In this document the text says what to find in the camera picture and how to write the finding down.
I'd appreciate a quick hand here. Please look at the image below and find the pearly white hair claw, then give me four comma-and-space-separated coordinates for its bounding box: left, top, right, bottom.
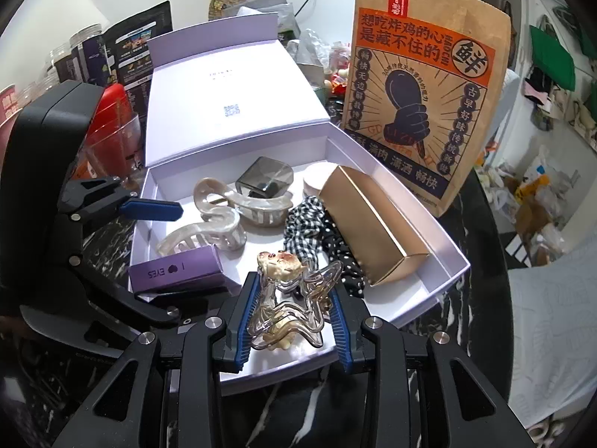
156, 177, 294, 257

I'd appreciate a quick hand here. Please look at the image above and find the black white checked scrunchie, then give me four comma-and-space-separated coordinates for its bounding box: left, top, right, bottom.
282, 196, 337, 262

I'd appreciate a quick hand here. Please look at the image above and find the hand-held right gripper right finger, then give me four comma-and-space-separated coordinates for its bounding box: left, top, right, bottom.
328, 284, 532, 448

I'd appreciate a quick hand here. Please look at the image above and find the white leaf pattern sheet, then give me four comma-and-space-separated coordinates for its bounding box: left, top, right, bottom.
506, 261, 597, 430

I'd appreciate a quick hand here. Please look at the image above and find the black printed pouch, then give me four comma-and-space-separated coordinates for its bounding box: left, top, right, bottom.
105, 1, 173, 89

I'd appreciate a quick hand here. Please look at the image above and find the crumpled clear plastic wrap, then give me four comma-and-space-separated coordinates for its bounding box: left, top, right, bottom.
287, 28, 328, 67

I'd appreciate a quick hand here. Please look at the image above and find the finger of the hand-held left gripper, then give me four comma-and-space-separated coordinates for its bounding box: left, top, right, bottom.
57, 175, 184, 225
62, 256, 235, 326

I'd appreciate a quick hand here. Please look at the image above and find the pink round compact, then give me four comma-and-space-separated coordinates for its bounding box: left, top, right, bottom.
302, 162, 347, 199

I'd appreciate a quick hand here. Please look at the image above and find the printed kraft paper bag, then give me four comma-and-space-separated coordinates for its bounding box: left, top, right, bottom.
340, 0, 511, 218

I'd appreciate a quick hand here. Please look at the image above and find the pink paper cup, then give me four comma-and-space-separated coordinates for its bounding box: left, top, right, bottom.
0, 84, 25, 128

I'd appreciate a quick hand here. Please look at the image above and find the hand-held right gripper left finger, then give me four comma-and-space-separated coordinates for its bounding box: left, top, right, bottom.
50, 273, 263, 448

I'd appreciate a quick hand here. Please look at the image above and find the red canister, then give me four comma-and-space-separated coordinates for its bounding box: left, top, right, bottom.
88, 85, 151, 173

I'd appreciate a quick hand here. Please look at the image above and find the smoky black square case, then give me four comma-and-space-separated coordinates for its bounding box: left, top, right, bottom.
234, 156, 294, 199

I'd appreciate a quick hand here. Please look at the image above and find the small purple carton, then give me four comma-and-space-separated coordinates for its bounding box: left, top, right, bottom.
128, 246, 228, 293

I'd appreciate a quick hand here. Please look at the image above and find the lavender hinged gift box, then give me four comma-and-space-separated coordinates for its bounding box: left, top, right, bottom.
128, 13, 471, 383

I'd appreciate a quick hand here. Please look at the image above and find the dark label clear jar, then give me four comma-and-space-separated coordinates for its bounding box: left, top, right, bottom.
70, 23, 110, 85

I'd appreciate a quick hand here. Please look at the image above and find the pile of plastic bags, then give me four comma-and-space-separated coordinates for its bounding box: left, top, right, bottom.
476, 144, 574, 262

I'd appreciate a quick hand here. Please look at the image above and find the gold rectangular carton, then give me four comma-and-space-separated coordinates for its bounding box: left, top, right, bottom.
318, 165, 430, 286

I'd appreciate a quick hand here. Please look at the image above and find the black polka dot scrunchie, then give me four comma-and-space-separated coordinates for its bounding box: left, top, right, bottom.
322, 228, 370, 298

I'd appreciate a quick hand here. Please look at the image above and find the clear hair claw cream bear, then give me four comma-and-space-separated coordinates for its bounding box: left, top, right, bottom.
245, 251, 344, 352

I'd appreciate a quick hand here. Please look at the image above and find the green tote bag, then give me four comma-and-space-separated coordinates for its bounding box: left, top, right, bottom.
529, 25, 574, 78

